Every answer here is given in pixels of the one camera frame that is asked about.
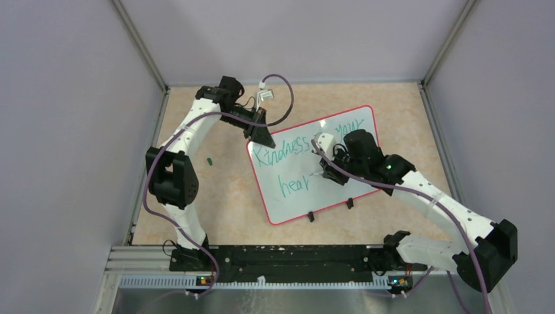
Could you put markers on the white cable duct rail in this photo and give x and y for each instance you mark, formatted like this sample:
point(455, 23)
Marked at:
point(192, 282)

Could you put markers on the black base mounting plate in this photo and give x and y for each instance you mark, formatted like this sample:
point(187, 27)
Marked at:
point(290, 263)

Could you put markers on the white board with red frame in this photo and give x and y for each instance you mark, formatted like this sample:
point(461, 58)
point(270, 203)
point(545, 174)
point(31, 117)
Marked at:
point(289, 176)

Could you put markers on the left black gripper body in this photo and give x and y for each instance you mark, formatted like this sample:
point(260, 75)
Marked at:
point(252, 116)

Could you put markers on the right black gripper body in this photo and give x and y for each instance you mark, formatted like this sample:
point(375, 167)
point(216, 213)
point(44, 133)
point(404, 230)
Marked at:
point(357, 166)

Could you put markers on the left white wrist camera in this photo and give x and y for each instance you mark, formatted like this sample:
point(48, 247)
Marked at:
point(263, 94)

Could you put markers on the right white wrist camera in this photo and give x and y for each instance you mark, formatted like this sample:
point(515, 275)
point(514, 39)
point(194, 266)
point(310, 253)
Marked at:
point(325, 143)

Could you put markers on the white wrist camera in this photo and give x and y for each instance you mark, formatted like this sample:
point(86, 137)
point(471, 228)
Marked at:
point(325, 143)
point(263, 94)

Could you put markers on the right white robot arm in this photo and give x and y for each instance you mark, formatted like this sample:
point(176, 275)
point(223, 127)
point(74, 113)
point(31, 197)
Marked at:
point(481, 251)

